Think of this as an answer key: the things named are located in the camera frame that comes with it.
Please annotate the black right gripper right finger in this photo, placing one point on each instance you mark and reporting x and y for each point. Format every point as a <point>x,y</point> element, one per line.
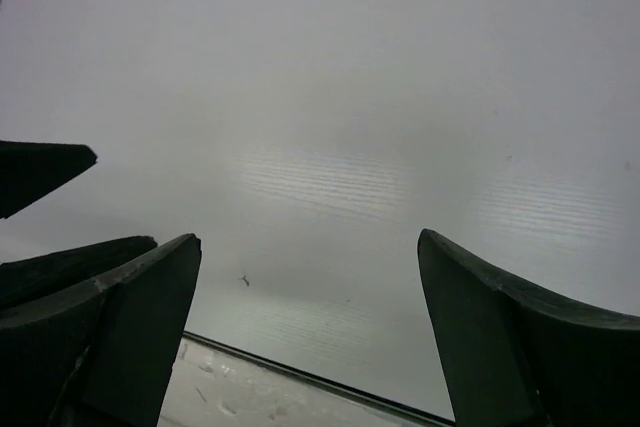
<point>514,353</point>

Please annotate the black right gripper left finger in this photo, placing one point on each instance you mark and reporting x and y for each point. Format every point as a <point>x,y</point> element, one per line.
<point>100,352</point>

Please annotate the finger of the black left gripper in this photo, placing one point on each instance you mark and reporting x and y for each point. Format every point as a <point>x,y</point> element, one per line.
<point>30,171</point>
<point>30,279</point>

